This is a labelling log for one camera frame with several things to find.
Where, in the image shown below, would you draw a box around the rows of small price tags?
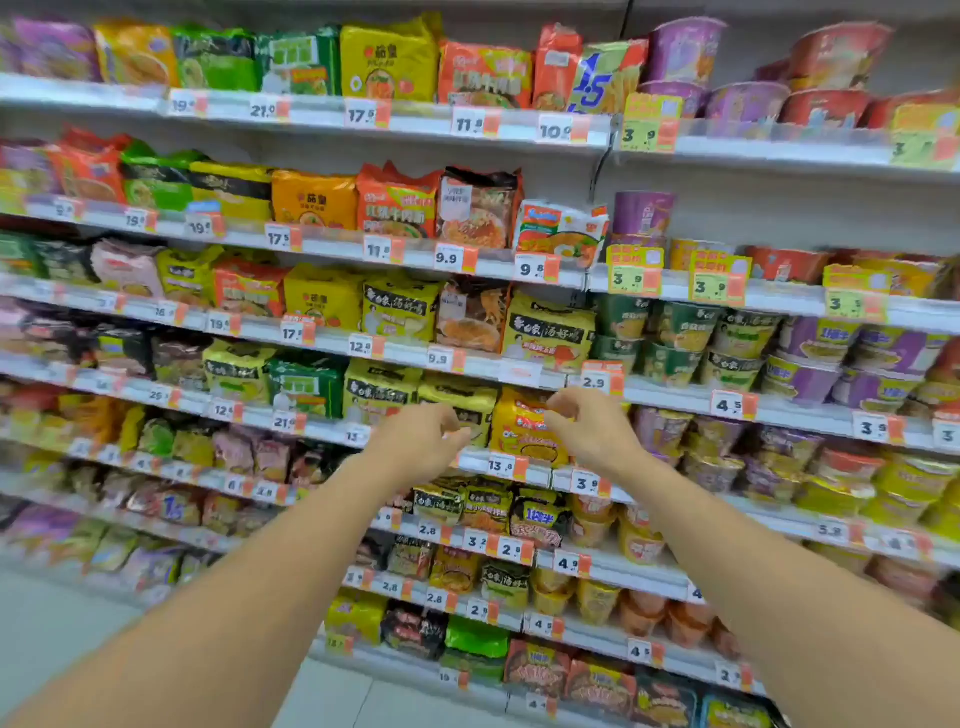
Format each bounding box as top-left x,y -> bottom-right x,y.
29,88 -> 960,718

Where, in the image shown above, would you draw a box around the white noodle shelf unit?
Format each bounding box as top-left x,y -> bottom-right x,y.
0,0 -> 960,728

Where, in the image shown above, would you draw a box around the rows of instant noodle cups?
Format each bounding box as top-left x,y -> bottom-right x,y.
528,16 -> 960,661

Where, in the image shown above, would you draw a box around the person's left hand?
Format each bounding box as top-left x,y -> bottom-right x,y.
358,403 -> 474,493

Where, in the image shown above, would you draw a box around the person's right forearm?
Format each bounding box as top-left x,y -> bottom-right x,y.
626,453 -> 960,728

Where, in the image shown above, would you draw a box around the person's left forearm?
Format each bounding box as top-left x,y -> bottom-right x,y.
0,457 -> 414,728

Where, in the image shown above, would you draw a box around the person's right hand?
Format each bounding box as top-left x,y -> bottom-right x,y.
541,386 -> 655,490

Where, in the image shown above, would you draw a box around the rows of instant noodle packets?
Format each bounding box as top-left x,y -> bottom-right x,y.
0,11 -> 789,728

